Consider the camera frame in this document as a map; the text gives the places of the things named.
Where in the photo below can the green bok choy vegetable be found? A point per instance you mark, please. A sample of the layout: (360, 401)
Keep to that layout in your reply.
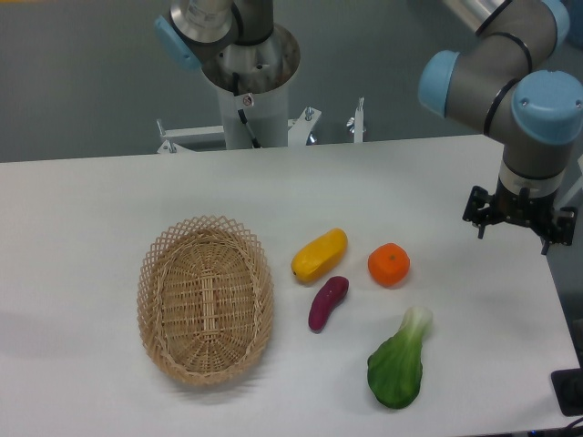
(395, 369)

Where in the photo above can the orange tangerine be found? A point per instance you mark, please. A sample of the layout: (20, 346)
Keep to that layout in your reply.
(388, 264)

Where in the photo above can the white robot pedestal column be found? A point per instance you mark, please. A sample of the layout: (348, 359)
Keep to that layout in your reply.
(252, 85)

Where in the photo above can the yellow mango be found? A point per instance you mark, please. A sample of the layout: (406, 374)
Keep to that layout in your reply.
(319, 256)

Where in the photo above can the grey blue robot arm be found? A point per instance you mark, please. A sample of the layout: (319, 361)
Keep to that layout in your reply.
(498, 90)

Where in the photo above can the woven wicker basket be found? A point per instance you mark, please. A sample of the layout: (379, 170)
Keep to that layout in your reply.
(205, 301)

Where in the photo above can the white metal base frame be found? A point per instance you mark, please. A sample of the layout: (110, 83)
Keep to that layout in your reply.
(300, 132)

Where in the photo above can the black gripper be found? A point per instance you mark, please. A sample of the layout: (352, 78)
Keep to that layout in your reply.
(522, 208)

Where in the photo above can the white frame leg right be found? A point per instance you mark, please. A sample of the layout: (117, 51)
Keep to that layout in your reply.
(573, 195)

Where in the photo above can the purple sweet potato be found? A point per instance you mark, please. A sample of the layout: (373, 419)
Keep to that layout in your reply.
(330, 295)

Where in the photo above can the black device at table edge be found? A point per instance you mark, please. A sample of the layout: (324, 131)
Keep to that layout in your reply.
(567, 385)

